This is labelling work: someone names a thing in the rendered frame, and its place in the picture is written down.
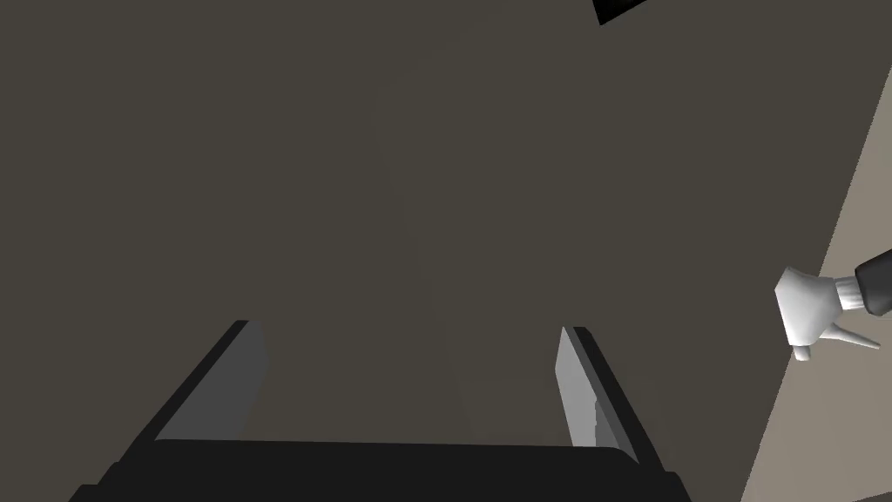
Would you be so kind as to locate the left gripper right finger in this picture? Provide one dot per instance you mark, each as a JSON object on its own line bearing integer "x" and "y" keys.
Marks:
{"x": 592, "y": 397}

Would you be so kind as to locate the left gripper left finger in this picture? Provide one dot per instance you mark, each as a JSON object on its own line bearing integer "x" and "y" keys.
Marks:
{"x": 216, "y": 397}

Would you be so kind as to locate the black spray bottle white nozzle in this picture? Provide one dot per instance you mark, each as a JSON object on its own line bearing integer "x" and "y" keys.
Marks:
{"x": 812, "y": 310}

